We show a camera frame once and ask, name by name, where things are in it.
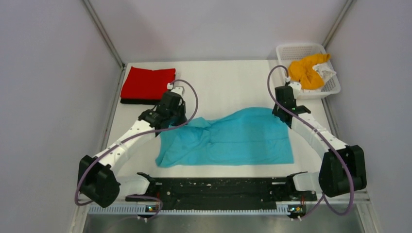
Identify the teal t shirt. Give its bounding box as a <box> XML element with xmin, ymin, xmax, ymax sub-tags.
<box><xmin>155</xmin><ymin>107</ymin><xmax>294</xmax><ymax>168</ymax></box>

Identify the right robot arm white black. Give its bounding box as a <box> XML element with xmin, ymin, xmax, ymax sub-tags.
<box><xmin>272</xmin><ymin>86</ymin><xmax>367</xmax><ymax>200</ymax></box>

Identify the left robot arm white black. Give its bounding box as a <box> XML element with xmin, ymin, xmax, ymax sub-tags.
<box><xmin>75</xmin><ymin>86</ymin><xmax>188</xmax><ymax>207</ymax></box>

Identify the orange t shirt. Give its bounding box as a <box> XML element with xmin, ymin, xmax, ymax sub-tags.
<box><xmin>288</xmin><ymin>54</ymin><xmax>331</xmax><ymax>90</ymax></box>

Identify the folded black t shirt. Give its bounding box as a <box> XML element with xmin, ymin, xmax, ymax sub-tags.
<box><xmin>120</xmin><ymin>74</ymin><xmax>177</xmax><ymax>105</ymax></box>

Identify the folded red t shirt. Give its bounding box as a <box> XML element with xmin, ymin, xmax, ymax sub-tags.
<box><xmin>120</xmin><ymin>67</ymin><xmax>176</xmax><ymax>100</ymax></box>

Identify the white plastic basket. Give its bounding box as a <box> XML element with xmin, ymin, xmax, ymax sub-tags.
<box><xmin>276</xmin><ymin>43</ymin><xmax>341</xmax><ymax>100</ymax></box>

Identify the white t shirt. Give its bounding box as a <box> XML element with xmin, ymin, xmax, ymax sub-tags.
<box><xmin>312</xmin><ymin>63</ymin><xmax>337</xmax><ymax>84</ymax></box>

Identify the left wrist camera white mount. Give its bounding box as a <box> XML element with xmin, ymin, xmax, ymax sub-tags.
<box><xmin>167</xmin><ymin>83</ymin><xmax>185</xmax><ymax>96</ymax></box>

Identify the white cable duct strip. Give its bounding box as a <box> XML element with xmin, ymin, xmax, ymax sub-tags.
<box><xmin>88</xmin><ymin>202</ymin><xmax>291</xmax><ymax>216</ymax></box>

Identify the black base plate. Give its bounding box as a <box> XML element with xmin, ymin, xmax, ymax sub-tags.
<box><xmin>145</xmin><ymin>177</ymin><xmax>317</xmax><ymax>211</ymax></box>

